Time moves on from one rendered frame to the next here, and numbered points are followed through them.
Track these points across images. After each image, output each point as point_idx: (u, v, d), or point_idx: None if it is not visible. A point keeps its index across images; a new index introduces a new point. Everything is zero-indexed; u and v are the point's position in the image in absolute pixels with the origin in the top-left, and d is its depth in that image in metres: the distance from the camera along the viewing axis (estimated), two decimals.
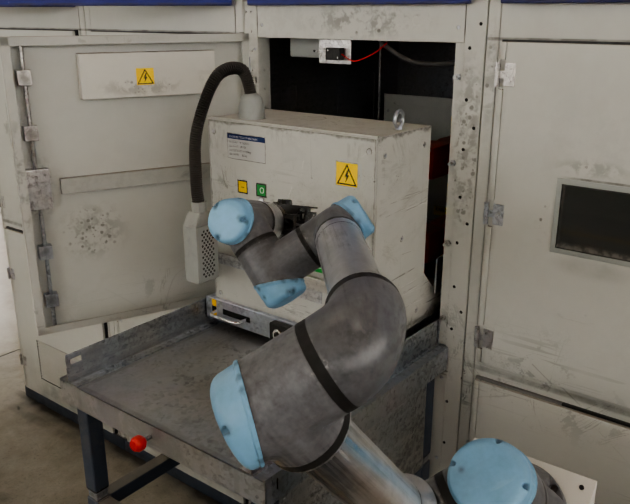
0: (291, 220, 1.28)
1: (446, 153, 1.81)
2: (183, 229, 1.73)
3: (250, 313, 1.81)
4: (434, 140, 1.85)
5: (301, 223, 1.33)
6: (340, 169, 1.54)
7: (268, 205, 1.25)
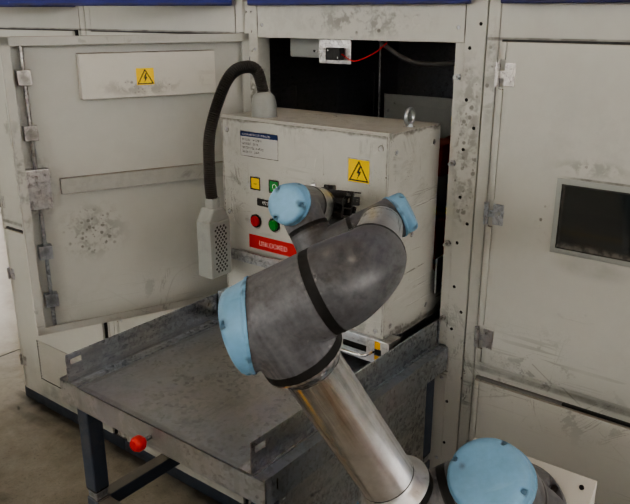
0: (340, 204, 1.40)
1: None
2: (197, 225, 1.77)
3: None
4: (442, 138, 1.88)
5: (347, 207, 1.45)
6: (352, 166, 1.57)
7: (320, 190, 1.36)
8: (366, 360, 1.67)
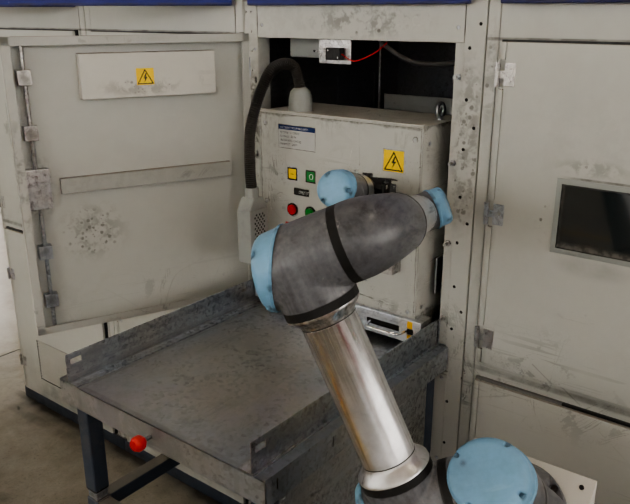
0: (380, 190, 1.50)
1: None
2: (237, 213, 1.87)
3: None
4: None
5: (385, 193, 1.55)
6: (387, 156, 1.68)
7: (363, 176, 1.47)
8: (398, 339, 1.78)
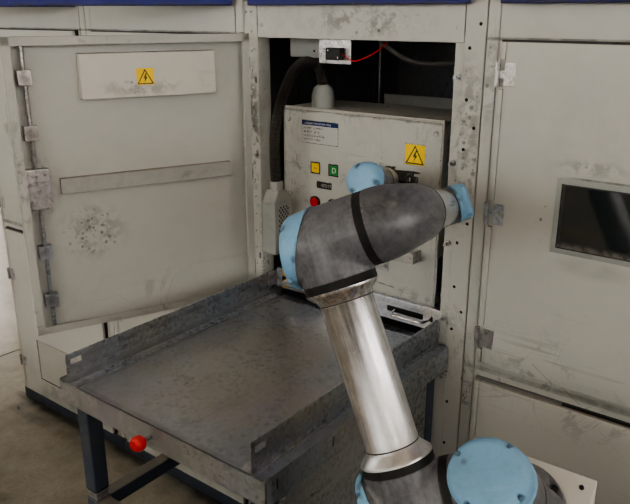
0: (404, 182, 1.57)
1: None
2: (262, 205, 1.95)
3: None
4: None
5: None
6: (408, 150, 1.75)
7: (388, 169, 1.54)
8: (418, 326, 1.85)
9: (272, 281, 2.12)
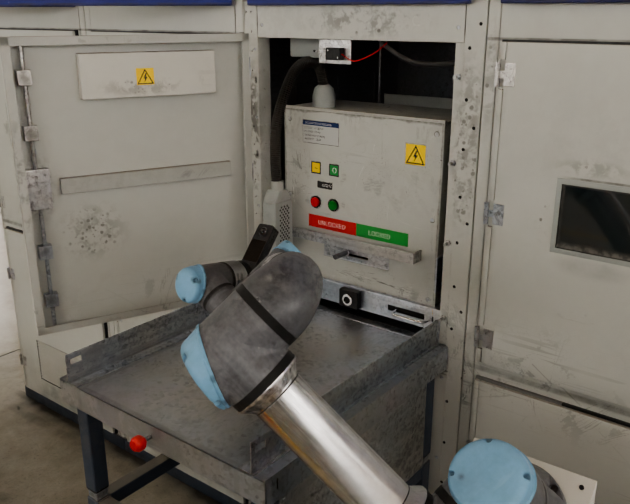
0: None
1: None
2: (263, 205, 1.95)
3: None
4: None
5: None
6: (409, 150, 1.76)
7: None
8: (418, 326, 1.86)
9: None
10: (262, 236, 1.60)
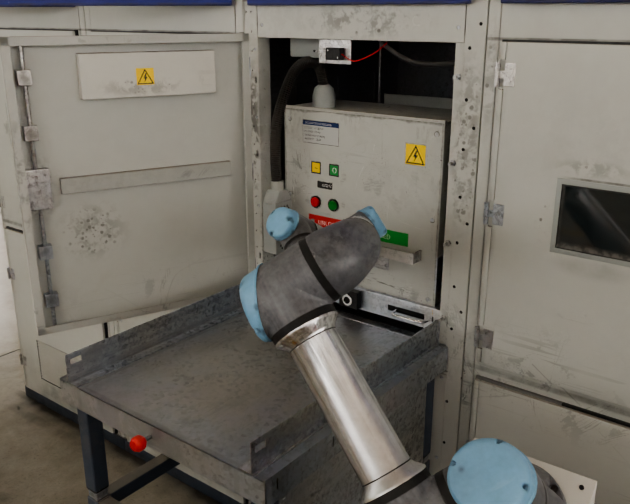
0: None
1: None
2: (263, 205, 1.95)
3: None
4: None
5: None
6: (409, 150, 1.76)
7: (315, 224, 1.67)
8: (418, 326, 1.86)
9: None
10: None
